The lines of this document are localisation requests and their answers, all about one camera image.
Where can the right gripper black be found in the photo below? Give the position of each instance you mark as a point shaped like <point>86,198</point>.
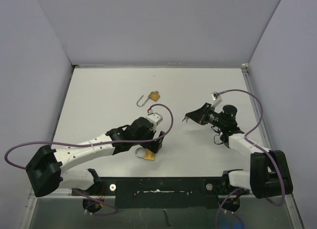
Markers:
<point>197,115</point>

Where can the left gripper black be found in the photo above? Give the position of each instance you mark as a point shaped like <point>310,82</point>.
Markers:
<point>154,145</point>

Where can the brass padlock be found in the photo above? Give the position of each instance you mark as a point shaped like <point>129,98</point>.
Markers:
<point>154,96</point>
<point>145,154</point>

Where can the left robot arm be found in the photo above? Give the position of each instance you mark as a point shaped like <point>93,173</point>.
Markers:
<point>50,169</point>

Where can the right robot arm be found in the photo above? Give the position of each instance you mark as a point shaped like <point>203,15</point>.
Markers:
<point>268,173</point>

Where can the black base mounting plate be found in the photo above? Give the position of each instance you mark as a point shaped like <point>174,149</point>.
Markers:
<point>159,192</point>

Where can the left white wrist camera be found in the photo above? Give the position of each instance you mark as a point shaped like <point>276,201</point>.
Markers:
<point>154,118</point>

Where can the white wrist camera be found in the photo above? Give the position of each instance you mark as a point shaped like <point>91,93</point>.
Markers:
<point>216,97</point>
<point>154,118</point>

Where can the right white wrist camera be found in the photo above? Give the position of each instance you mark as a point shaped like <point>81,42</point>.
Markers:
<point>216,97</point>

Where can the aluminium right rail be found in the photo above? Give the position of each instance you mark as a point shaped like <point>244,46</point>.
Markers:
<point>255,106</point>

